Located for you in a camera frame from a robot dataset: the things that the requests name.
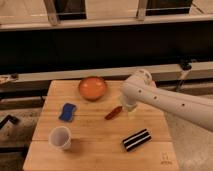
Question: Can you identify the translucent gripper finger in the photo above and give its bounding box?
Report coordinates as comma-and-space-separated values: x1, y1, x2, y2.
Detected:
127, 111, 136, 120

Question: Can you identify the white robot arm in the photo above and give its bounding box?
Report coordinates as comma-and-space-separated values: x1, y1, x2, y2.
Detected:
121, 69, 213, 132

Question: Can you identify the orange ceramic bowl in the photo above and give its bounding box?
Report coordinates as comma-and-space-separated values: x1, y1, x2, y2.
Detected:
78, 76, 108, 101

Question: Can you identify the black white striped block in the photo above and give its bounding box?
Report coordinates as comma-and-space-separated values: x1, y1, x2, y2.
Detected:
122, 129, 151, 151

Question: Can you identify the wooden table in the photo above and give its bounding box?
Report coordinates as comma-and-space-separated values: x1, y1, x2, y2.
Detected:
23, 80, 179, 171

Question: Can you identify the blue sponge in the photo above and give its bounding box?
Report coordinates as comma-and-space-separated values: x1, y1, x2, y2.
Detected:
59, 103, 76, 122

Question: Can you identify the white plastic cup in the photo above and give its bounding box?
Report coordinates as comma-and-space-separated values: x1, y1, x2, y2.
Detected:
48, 126, 71, 150

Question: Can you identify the black object on floor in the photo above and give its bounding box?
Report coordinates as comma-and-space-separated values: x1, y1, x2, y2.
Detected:
0, 115, 19, 130

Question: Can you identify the black clamp on rail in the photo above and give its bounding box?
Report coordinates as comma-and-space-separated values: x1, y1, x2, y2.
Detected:
175, 60, 192, 92

